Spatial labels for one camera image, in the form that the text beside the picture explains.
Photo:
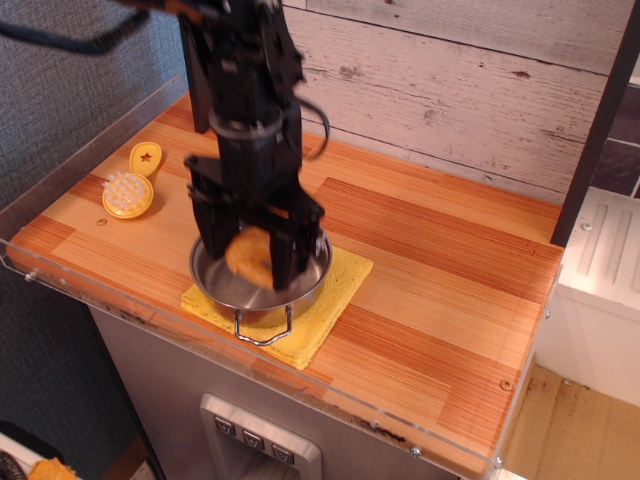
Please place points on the dark vertical post left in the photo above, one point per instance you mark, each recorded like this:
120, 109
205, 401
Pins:
197, 79

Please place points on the dark vertical post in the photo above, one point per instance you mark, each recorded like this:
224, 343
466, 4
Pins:
611, 99
197, 79

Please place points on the dark vertical post right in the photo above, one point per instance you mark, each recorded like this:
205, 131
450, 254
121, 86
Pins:
611, 99

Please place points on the grey toy fridge cabinet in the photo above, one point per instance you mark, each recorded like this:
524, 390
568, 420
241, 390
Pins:
381, 399

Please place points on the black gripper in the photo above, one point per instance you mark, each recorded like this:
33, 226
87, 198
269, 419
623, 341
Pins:
255, 180

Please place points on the yellow folded cloth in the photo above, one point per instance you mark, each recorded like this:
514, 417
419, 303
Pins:
348, 271

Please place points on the white toy appliance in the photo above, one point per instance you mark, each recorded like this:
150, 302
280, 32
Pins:
590, 334

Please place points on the orange toy chicken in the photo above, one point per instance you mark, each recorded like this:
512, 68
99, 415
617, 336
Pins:
248, 255

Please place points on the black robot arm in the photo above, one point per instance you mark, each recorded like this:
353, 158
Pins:
251, 65

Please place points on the silver dispenser panel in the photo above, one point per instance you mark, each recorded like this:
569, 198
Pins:
247, 446

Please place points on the stainless steel pot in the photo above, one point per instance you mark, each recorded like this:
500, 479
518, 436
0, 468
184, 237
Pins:
260, 316

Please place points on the yellow scrub brush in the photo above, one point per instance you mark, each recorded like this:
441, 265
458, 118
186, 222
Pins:
130, 194

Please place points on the orange toy piece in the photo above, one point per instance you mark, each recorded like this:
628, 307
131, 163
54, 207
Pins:
51, 469

